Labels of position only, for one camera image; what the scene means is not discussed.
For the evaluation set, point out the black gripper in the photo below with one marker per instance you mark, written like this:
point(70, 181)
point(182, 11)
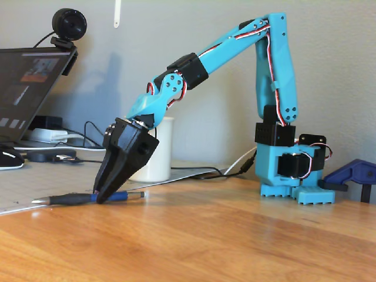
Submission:
point(129, 143)

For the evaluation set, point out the blue and black pen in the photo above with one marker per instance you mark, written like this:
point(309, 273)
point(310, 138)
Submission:
point(67, 199)

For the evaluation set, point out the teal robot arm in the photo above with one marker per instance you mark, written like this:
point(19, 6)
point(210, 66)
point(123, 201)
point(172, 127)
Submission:
point(273, 73)

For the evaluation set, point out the white ceramic mug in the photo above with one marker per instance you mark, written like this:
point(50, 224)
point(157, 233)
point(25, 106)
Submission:
point(161, 155)

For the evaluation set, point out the grey cutting mat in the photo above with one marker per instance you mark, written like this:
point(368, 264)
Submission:
point(58, 179)

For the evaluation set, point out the dark grey usb hub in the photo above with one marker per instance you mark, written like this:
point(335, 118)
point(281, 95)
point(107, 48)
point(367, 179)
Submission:
point(44, 155)

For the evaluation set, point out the white power adapter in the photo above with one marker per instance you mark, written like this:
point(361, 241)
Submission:
point(47, 134)

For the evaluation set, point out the black power brick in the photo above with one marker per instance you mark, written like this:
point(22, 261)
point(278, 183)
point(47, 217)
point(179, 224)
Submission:
point(48, 121)

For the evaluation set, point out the black computer mouse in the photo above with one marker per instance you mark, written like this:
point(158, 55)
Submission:
point(8, 161)

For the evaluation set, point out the laptop screen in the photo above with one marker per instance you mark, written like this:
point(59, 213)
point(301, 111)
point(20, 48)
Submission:
point(23, 88)

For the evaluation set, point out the black round webcam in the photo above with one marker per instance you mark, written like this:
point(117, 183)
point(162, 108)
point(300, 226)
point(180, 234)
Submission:
point(70, 24)

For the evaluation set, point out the white hanging blind wand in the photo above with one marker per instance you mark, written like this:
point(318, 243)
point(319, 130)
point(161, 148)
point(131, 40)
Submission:
point(117, 14)

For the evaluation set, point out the dark blue table clamp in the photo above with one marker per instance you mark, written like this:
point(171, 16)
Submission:
point(352, 173)

